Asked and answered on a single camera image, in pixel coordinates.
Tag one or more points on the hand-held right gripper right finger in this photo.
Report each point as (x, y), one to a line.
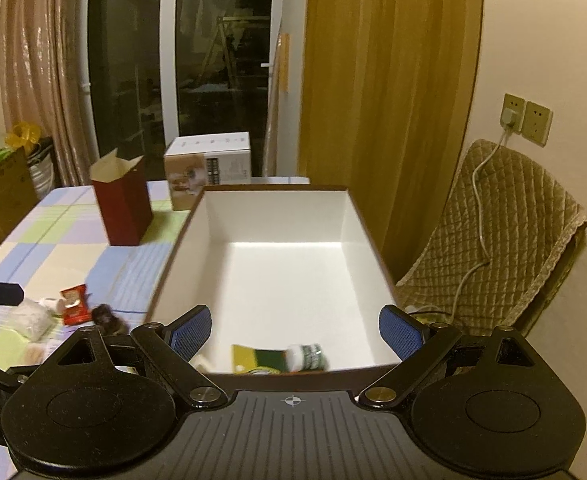
(399, 334)

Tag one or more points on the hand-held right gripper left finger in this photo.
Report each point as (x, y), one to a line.
(192, 334)

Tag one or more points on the clear plastic bag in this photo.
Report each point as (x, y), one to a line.
(30, 320)

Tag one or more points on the white container box brown rim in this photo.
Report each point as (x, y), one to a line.
(283, 270)

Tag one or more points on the checkered tablecloth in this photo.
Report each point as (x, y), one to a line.
(38, 240)

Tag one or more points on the red snack packet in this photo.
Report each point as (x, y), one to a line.
(75, 305)

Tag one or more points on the dark brown small item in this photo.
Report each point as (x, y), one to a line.
(104, 314)

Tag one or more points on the white bottle green label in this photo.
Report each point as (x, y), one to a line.
(306, 357)

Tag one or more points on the brown paper bag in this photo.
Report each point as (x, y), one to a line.
(8, 195)

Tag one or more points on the quilted tan chair cover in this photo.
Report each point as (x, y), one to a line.
(503, 240)

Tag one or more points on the dark red paper bag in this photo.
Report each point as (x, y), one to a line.
(123, 210)

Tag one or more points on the yellow ribbon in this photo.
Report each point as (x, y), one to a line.
(23, 135)

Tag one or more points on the white product carton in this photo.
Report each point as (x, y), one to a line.
(208, 170)

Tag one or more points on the beige curtain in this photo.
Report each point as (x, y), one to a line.
(43, 70)

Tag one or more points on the yellow brown curtain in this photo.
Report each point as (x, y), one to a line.
(388, 100)

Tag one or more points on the white charger plug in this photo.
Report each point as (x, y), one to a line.
(511, 117)

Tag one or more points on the glass sliding door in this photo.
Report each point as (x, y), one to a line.
(123, 60)

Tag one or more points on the empty wall socket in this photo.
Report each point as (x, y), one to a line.
(537, 124)

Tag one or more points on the wall socket with charger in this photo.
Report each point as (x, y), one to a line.
(509, 102)

